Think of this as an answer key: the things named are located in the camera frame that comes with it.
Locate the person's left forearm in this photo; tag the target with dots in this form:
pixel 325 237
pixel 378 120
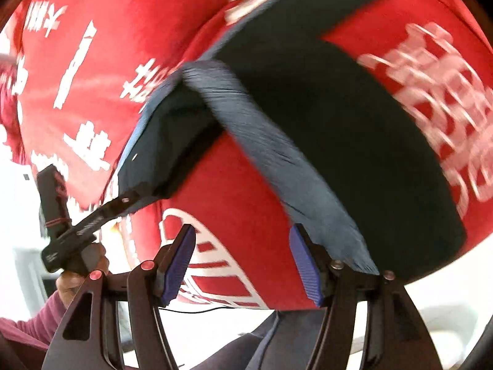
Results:
pixel 34 325

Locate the person's leg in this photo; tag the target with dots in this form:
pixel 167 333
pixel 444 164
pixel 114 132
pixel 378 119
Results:
pixel 254 349

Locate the black pants with blue waistband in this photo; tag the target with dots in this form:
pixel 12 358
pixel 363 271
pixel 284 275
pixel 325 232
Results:
pixel 308 104

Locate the white bedding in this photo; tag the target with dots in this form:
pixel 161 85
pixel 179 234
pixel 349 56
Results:
pixel 439 327

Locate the red printed blanket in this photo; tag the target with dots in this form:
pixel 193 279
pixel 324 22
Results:
pixel 96 65

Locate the person's left hand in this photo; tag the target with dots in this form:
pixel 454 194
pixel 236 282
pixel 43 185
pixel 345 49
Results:
pixel 67 285

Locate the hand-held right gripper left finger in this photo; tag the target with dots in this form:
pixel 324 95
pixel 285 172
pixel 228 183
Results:
pixel 178 266

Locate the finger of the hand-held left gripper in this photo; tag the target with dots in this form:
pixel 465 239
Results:
pixel 125 202

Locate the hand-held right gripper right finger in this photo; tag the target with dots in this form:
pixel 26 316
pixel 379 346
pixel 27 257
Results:
pixel 306 268

